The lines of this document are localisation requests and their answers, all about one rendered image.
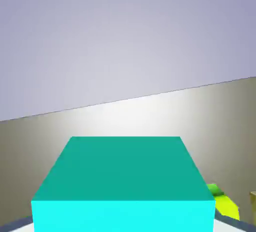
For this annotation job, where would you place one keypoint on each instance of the small green cube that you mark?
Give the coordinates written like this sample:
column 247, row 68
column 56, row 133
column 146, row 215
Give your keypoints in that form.
column 214, row 189

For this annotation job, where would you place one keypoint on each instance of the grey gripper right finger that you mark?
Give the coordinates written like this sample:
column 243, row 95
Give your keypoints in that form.
column 228, row 225

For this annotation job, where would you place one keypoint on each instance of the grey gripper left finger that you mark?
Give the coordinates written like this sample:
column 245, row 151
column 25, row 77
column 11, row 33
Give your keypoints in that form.
column 22, row 226

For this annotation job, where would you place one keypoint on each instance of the large tan box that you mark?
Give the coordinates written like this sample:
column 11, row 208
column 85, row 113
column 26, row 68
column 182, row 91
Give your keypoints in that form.
column 253, row 203

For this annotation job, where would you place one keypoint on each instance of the large lime box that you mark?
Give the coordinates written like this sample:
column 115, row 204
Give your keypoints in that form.
column 227, row 206

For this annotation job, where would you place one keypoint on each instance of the small cyan cube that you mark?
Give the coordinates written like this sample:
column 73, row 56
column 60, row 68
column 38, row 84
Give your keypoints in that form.
column 123, row 186

